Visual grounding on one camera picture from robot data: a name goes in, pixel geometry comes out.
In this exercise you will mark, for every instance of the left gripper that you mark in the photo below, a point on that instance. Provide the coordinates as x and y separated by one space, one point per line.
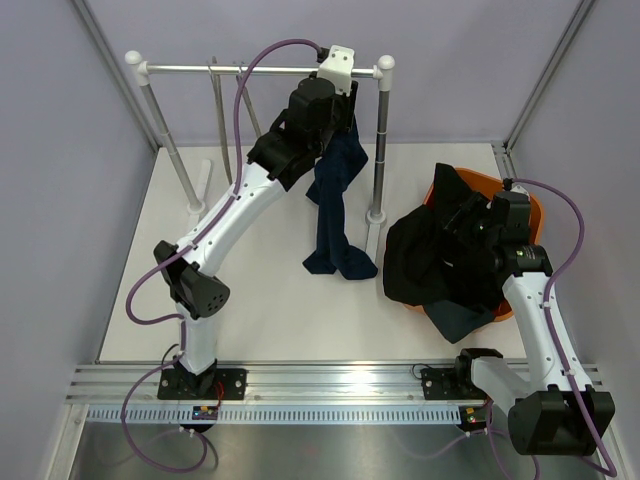
344 104

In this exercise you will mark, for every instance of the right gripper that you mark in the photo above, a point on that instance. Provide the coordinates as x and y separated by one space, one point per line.
474 206

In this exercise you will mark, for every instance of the navy blue shorts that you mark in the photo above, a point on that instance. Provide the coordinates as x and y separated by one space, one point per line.
342 161

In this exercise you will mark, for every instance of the black shorts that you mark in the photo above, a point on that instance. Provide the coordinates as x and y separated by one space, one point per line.
415 269

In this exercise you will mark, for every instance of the grey clothes hanger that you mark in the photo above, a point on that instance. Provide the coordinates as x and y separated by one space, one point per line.
220 114
248 103

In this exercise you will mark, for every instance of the dark teal shorts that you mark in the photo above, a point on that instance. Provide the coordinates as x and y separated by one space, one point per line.
455 322

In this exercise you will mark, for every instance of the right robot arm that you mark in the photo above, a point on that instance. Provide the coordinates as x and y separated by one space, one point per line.
557 410

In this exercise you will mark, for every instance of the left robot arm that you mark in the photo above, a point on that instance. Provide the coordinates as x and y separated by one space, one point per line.
317 111

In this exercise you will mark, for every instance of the orange plastic laundry basket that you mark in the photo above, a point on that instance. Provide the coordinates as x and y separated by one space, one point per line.
508 244

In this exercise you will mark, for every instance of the metal clothes rack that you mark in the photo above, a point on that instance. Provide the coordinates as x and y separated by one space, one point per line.
196 192

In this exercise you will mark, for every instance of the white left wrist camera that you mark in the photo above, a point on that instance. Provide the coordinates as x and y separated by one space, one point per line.
337 69

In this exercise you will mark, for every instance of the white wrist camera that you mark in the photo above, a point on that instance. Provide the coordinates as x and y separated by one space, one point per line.
337 69
508 184

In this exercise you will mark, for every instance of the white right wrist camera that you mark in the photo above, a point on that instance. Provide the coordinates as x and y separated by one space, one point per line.
508 184

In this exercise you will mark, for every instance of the aluminium mounting rail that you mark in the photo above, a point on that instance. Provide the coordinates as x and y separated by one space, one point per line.
263 383

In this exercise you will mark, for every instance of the white slotted cable duct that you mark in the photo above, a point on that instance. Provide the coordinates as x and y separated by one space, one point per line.
278 414

